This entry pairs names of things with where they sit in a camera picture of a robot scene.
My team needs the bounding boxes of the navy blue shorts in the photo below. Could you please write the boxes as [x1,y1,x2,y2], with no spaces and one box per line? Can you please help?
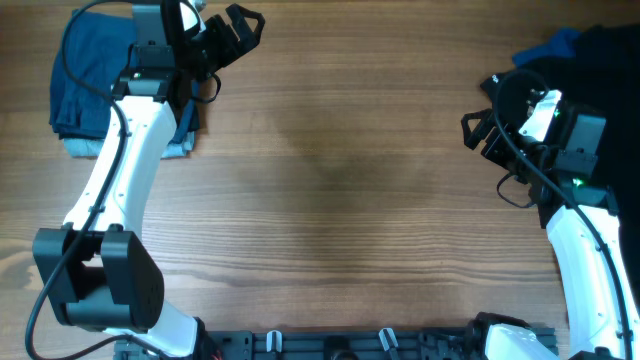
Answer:
[48,10,201,141]

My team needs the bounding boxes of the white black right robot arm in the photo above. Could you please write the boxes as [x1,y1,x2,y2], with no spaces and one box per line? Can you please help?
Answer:
[461,90,639,359]

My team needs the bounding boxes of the black garment pile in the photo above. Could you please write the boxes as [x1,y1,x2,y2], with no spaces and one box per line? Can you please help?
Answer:
[479,23,640,301]

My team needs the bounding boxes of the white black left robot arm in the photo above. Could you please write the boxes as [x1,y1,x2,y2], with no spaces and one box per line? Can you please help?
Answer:
[32,1,265,359]

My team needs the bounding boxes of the folded light grey garment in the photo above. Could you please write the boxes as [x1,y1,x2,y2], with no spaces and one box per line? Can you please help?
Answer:
[63,132,196,159]

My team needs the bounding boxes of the blue garment under pile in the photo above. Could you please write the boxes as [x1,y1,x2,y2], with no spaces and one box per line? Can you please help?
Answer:
[512,28,581,67]

